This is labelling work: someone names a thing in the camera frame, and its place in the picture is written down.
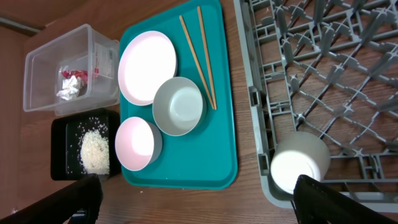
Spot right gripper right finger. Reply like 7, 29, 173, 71
292, 175, 397, 224

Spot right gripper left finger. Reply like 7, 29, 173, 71
1, 174, 103, 223

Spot white cup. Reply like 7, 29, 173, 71
270, 131, 331, 194

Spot pile of rice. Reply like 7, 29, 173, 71
66, 116, 110, 175

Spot white napkin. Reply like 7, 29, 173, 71
56, 75, 83, 101

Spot red snack wrapper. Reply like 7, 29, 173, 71
61, 70, 89, 85

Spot grey bowl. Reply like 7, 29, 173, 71
152, 77, 207, 136

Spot large white plate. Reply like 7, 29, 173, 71
118, 30, 178, 106

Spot wooden chopstick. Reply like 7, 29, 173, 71
197, 6, 218, 110
179, 15, 216, 110

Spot grey dishwasher rack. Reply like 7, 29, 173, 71
234, 0, 397, 213

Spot black tray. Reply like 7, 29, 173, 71
50, 108, 121, 180

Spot teal serving tray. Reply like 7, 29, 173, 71
119, 0, 238, 189

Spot clear plastic bin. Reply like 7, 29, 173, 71
23, 24, 120, 116

